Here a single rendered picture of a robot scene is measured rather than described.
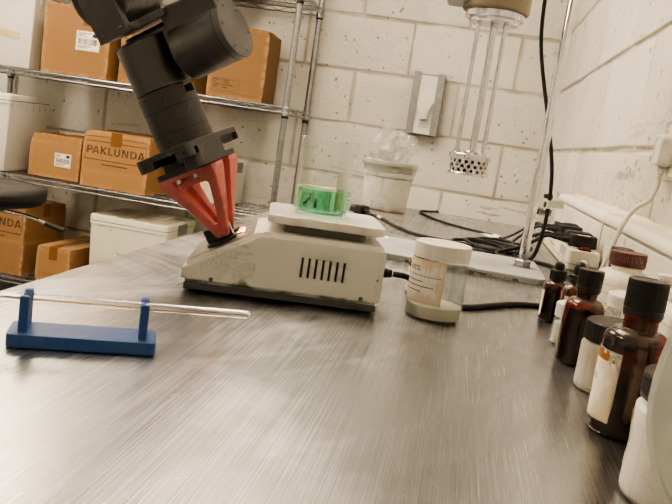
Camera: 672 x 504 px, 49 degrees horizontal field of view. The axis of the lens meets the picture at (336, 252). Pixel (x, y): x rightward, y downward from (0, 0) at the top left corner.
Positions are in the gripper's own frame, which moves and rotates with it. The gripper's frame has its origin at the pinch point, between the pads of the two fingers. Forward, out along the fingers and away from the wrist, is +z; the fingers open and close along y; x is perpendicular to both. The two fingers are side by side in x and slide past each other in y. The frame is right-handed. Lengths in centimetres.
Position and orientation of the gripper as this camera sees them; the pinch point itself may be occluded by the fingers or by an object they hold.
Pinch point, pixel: (222, 227)
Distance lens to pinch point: 76.7
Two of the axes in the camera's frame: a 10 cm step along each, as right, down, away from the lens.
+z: 3.6, 9.1, 1.8
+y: 3.1, -3.0, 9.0
